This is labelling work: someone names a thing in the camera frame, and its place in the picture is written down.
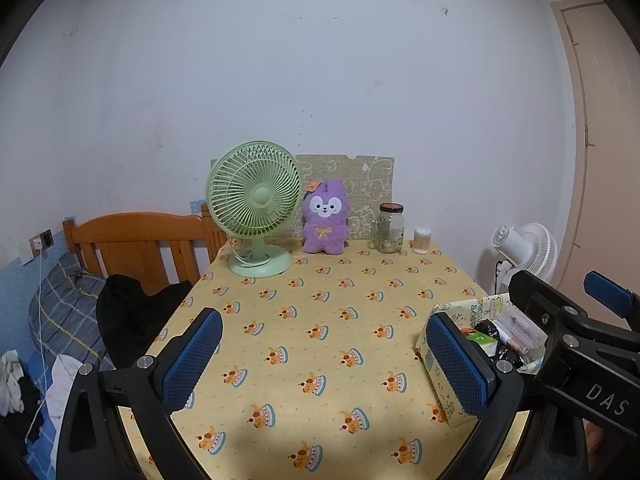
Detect black clothing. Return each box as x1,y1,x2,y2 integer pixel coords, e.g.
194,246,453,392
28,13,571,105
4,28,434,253
96,274,193,368

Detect patterned beige board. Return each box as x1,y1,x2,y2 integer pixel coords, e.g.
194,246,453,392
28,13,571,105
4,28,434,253
295,154,396,241

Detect colourful tissue pack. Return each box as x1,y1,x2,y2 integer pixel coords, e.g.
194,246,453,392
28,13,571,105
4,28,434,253
460,327,498,356

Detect white standing fan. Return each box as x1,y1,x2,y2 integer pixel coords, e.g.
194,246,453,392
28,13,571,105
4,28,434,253
487,222,558,293

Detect glass jar with dark lid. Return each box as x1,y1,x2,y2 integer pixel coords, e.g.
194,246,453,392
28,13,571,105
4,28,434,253
370,202,406,254

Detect green desk fan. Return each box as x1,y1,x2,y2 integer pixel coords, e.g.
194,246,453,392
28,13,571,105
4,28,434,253
206,141,302,277

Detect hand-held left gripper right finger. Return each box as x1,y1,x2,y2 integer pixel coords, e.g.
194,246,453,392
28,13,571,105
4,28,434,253
425,311,526,480

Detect clear plastic packet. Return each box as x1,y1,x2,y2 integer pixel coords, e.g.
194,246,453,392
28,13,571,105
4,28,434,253
492,307,548,356

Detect pile of clothes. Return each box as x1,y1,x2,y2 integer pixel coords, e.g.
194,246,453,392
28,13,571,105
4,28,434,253
0,350,41,416

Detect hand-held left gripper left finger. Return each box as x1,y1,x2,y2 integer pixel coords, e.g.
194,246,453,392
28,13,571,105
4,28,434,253
56,307,224,480

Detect patterned paper box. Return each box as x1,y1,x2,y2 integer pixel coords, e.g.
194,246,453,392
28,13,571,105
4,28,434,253
415,294,551,428

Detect beige door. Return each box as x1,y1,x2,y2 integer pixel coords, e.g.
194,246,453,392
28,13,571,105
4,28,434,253
550,0,640,306

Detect blue bed sheet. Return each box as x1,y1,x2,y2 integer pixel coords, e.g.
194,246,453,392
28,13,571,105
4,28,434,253
22,410,58,480

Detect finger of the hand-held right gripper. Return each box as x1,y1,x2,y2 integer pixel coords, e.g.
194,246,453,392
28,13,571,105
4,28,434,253
509,270,596,352
585,271,640,324

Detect blue plaid pillow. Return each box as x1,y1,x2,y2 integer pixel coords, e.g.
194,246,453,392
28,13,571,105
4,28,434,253
29,252,116,371

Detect purple plush toy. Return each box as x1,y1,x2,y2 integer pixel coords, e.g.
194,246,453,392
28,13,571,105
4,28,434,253
301,178,351,255

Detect wooden chair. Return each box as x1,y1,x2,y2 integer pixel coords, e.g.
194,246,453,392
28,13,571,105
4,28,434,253
62,203,228,286

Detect white cloth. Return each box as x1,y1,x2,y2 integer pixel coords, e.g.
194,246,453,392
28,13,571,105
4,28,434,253
47,354,101,461

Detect black plastic bag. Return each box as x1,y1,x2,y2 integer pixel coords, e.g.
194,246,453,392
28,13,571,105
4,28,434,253
475,320,531,373

